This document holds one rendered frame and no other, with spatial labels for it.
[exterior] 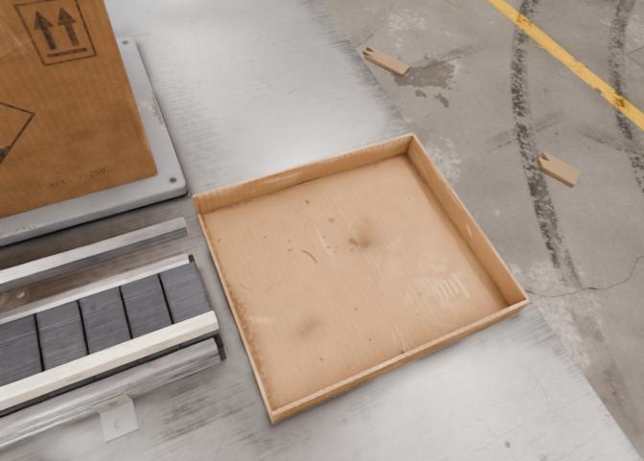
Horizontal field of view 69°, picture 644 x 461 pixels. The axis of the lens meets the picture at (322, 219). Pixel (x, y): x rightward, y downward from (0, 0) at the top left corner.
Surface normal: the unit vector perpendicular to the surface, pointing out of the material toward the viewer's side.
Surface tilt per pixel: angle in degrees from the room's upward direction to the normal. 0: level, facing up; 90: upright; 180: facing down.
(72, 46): 90
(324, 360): 0
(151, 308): 0
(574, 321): 0
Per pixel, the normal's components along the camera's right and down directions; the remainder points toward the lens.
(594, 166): 0.10, -0.53
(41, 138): 0.42, 0.79
